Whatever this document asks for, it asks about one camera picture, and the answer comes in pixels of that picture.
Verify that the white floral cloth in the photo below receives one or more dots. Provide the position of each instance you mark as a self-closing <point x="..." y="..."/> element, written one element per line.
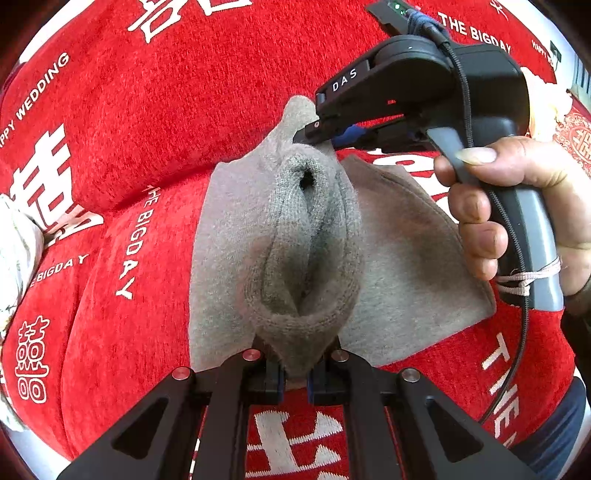
<point x="18" y="249"/>

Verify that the red patterned cloth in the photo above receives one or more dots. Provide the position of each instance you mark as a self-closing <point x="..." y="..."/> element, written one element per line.
<point x="579" y="138"/>

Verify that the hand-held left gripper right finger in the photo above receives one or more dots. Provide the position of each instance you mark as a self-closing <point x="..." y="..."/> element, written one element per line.
<point x="310" y="385"/>

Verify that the blue fabric tie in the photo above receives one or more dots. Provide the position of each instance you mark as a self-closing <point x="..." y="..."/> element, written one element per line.
<point x="427" y="23"/>

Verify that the cream cloth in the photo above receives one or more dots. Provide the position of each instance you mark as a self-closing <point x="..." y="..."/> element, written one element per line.
<point x="547" y="99"/>

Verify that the dark blue clothing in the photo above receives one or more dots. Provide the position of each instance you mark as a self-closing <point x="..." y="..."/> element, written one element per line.
<point x="554" y="434"/>

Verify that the person's right hand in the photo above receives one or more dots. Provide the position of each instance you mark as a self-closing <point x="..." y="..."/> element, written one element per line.
<point x="558" y="184"/>

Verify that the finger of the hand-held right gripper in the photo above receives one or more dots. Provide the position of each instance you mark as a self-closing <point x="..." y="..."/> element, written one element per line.
<point x="314" y="131"/>
<point x="351" y="138"/>

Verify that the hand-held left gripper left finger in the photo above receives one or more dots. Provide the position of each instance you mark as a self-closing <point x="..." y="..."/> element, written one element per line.
<point x="276" y="383"/>

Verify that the red printed blanket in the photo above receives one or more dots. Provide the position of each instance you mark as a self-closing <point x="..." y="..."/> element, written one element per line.
<point x="138" y="138"/>

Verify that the grey knit sweater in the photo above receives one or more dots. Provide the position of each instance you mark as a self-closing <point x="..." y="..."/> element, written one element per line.
<point x="304" y="258"/>

